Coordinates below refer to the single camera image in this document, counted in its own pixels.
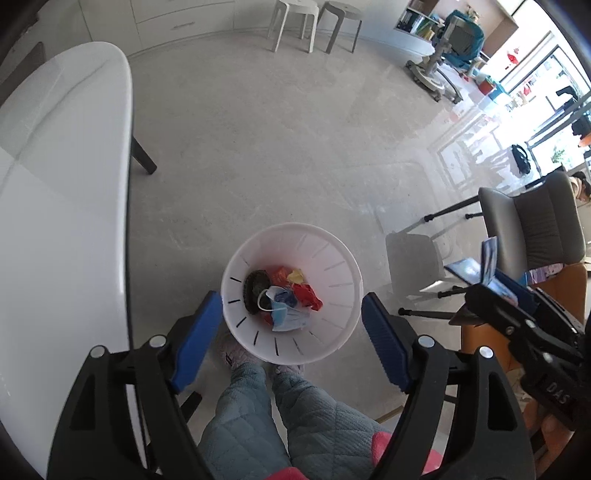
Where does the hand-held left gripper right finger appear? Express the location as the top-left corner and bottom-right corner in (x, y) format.
(361, 292), (536, 480)

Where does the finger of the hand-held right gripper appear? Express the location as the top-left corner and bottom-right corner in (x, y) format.
(494, 272), (580, 342)
(464, 282), (541, 344)

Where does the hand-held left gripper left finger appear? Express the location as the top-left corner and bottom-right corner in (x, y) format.
(54, 291), (225, 480)

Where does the blue silver wrapper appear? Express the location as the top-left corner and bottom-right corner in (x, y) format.
(444, 236), (520, 305)

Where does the white plastic bin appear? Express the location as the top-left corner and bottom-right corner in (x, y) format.
(221, 223), (363, 363)

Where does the red blue wrapper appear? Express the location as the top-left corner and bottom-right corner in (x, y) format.
(295, 284), (324, 311)

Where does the blue face mask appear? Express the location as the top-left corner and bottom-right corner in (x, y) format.
(259, 286), (311, 333)

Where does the grey left slipper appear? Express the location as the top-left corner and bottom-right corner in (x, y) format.
(219, 335), (252, 370)

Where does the black table leg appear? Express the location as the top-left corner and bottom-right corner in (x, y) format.
(178, 392), (204, 423)
(130, 136), (158, 175)

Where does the grey upholstered chair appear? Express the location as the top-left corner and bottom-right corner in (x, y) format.
(478, 172), (586, 278)

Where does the dark round scrap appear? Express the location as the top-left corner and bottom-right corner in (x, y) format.
(243, 270), (273, 315)

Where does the person's left leg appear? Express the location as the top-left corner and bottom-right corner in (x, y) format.
(198, 362), (287, 480)

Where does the person's leg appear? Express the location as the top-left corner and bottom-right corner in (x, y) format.
(272, 369), (393, 480)
(198, 362), (287, 480)

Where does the person's right leg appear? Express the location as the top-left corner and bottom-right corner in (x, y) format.
(272, 369), (393, 480)

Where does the pink fleece garment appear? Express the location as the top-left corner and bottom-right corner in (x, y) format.
(263, 431), (444, 480)

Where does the black backpack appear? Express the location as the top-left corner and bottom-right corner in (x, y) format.
(512, 144), (532, 175)

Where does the glass balcony door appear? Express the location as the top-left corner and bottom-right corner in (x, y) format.
(508, 46), (591, 185)

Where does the wheeled stand with teal cloth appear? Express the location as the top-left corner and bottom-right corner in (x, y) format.
(406, 9), (485, 103)

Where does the bookshelf with books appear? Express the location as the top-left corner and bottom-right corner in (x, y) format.
(394, 0), (444, 38)

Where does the beige drawer cabinet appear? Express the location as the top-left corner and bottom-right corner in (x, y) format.
(83, 0), (278, 56)

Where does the grey plastic stool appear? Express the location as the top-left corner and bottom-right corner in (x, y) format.
(318, 0), (363, 55)

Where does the white plastic stool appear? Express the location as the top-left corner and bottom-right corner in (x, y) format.
(269, 0), (320, 52)

